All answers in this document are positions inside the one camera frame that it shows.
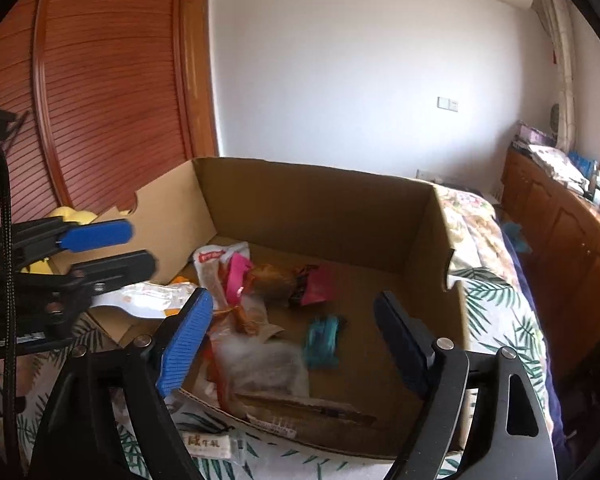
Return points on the white chicken feet snack packet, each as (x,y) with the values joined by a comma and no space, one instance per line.
(211,264)

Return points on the patterned window curtain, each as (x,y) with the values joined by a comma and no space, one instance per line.
(561,34)

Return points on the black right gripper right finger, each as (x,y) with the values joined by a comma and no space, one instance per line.
(410,343)

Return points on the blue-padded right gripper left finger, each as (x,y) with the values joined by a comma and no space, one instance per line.
(179,338)

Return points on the teal snack packet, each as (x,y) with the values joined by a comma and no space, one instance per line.
(320,347)

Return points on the wooden sideboard cabinet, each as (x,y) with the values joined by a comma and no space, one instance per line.
(563,267)

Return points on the white tofu snack packet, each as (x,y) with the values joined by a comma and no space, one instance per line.
(223,446)

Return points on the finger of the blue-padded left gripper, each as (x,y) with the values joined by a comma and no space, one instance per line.
(95,236)

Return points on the white wall switch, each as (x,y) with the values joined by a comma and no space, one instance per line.
(448,104)

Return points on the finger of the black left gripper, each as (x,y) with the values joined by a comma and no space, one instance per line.
(96,277)

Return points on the orange white snack packet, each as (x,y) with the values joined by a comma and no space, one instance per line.
(147,300)

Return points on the brown sausage snack packet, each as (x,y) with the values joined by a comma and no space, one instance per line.
(300,287)

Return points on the silver red-top snack packet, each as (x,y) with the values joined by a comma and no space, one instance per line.
(243,364)

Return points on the brown cardboard box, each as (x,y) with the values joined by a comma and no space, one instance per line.
(282,246)

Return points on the brown transparent snack packet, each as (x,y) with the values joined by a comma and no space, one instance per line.
(249,319)

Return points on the floral quilt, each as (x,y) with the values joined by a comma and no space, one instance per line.
(480,229)

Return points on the pink snack packet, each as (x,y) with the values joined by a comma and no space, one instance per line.
(237,269)

